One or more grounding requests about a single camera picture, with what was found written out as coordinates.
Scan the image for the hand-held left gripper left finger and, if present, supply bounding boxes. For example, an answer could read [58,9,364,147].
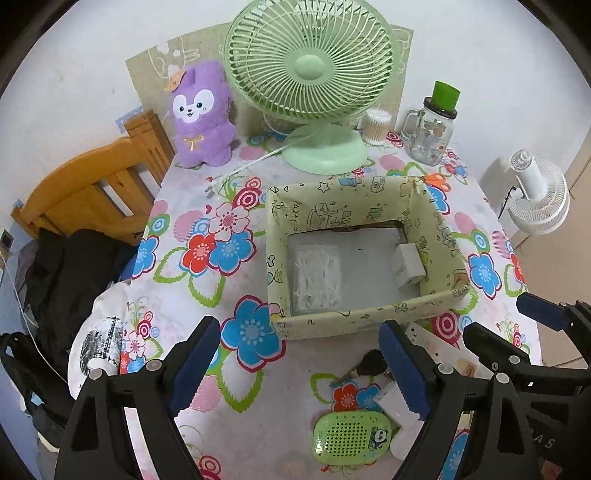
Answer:
[54,316,221,480]

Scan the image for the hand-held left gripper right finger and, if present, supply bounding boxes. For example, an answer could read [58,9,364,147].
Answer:
[379,319,541,480]

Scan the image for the green perforated panda device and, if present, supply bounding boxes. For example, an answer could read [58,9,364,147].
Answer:
[313,412,393,468]

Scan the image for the black backpack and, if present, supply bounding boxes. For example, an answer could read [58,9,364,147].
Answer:
[0,332,70,448]

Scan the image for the white plastic packet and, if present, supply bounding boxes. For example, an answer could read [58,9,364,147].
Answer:
[290,244,345,312]

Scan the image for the green plastic cup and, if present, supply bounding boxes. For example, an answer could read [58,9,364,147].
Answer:
[431,80,461,112]

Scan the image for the black jacket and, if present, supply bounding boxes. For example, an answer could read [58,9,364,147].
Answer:
[23,228,139,384]

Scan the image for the white cloth with black print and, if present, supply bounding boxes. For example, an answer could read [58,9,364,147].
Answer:
[68,281,139,402]

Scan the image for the white fan power cable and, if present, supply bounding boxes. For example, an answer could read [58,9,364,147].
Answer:
[203,138,296,197]

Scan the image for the purple plush toy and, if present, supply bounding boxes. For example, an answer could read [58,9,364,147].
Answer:
[165,60,238,169]

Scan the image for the cotton swab container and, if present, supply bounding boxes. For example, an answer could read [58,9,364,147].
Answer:
[360,110,393,146]

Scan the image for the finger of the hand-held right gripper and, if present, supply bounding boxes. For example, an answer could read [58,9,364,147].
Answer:
[516,292,591,344]
[463,322,591,402]

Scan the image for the white power adapter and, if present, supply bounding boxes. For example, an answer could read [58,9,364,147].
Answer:
[390,244,426,289]

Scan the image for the green table fan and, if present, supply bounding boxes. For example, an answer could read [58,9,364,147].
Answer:
[223,0,397,175]

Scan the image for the black head key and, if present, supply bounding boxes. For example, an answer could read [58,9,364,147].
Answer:
[330,351,387,388]

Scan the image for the white remote control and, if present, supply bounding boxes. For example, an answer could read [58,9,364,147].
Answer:
[406,322,481,384]

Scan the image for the orange scissors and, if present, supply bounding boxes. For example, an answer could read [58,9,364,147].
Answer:
[416,173,451,192]

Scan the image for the glass jar mug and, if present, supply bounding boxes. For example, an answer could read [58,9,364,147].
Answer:
[401,97,458,167]

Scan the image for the small white box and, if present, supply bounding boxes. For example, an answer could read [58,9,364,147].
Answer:
[379,383,419,428]

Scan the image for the floral tablecloth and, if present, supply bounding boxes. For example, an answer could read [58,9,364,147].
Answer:
[117,131,543,480]

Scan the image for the white standing fan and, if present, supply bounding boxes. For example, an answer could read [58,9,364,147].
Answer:
[501,148,571,236]

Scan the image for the wooden chair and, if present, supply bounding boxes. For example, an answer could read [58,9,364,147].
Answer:
[10,109,176,245]

